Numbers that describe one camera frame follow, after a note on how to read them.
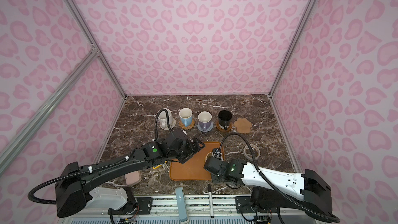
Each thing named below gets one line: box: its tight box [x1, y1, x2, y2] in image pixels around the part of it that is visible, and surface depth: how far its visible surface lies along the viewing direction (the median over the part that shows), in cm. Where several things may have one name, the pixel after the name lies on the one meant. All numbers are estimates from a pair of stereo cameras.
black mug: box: [218, 109, 233, 131], surface depth 96 cm
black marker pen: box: [207, 183, 215, 219], surface depth 76 cm
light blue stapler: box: [174, 186, 189, 224], surface depth 74 cm
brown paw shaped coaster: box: [233, 117, 252, 134], surface depth 104 cm
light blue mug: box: [178, 107, 193, 128], surface depth 97 cm
